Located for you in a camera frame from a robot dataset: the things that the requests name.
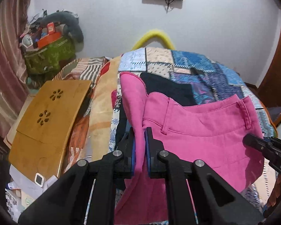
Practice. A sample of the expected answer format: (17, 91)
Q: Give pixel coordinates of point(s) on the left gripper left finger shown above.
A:
(85, 194)

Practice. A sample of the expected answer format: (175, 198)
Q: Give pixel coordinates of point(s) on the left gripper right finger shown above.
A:
(195, 193)

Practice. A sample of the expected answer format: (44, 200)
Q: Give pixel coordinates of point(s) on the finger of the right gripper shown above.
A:
(255, 142)

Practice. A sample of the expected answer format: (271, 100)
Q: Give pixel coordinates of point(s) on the pink pants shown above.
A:
(211, 132)

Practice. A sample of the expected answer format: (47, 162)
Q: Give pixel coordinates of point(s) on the dark navy pants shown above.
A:
(181, 93)

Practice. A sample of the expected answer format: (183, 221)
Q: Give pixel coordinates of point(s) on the white papers pile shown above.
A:
(21, 192)

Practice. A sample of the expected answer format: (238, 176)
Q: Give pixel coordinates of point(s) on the brown wooden door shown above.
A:
(269, 91)

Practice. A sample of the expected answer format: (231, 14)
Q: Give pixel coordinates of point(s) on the patchwork blue bedspread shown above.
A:
(210, 81)

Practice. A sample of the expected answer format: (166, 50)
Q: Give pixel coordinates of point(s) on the wooden lap desk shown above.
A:
(40, 142)

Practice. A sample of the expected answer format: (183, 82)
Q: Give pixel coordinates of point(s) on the striped red curtain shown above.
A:
(13, 73)

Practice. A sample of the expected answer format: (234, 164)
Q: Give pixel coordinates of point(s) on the orange striped blanket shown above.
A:
(90, 134)

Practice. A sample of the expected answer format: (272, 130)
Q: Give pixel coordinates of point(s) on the green storage bag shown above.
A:
(47, 58)

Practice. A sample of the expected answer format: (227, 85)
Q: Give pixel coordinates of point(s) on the yellow foam tube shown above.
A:
(154, 35)

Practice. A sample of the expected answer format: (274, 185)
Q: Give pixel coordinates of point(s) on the orange box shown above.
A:
(49, 38)

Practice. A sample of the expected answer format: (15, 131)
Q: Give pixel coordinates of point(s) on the grey plush pillow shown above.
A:
(72, 25)

